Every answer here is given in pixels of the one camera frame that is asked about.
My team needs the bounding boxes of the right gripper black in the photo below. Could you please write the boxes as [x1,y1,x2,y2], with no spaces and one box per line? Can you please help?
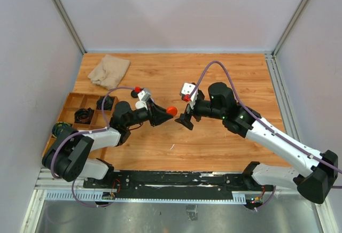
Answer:
[175,92,226,130]

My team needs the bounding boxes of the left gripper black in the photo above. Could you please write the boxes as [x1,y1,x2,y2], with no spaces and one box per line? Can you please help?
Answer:
[126,98,174,127]

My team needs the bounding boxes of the orange round charging case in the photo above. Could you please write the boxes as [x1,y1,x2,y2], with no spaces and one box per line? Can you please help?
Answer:
[166,106,178,117]

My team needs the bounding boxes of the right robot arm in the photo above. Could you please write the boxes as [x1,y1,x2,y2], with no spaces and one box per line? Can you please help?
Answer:
[176,82,338,204]

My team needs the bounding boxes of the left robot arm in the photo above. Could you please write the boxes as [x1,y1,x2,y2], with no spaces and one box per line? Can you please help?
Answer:
[42,99,177,188]

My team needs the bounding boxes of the white round charging case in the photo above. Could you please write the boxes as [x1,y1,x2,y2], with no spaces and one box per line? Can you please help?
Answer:
[135,100,147,110]

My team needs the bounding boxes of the black round charging case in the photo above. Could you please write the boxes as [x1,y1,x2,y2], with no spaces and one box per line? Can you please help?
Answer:
[130,90,138,98]

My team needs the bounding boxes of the beige folded cloth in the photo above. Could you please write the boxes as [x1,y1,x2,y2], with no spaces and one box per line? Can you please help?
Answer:
[88,55,130,90]

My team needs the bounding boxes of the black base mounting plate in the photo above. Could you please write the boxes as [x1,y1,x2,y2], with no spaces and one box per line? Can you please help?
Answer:
[83,170,274,201]

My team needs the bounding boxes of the wooden compartment tray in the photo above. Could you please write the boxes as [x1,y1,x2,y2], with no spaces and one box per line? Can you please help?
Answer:
[43,92,118,153]

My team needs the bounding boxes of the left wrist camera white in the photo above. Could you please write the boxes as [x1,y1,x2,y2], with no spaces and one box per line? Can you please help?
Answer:
[138,88,151,102]

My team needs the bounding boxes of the black coiled strap upper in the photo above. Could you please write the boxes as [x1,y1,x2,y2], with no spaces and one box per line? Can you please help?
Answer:
[96,95,116,110]

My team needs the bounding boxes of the black coiled strap middle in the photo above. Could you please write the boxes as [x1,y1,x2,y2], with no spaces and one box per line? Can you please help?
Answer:
[74,107,94,125]

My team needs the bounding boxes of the black yellow coiled strap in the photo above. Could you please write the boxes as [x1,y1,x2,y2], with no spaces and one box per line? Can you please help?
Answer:
[52,122,71,137]

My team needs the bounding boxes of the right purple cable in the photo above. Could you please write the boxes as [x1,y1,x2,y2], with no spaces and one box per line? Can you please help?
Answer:
[184,60,342,209]

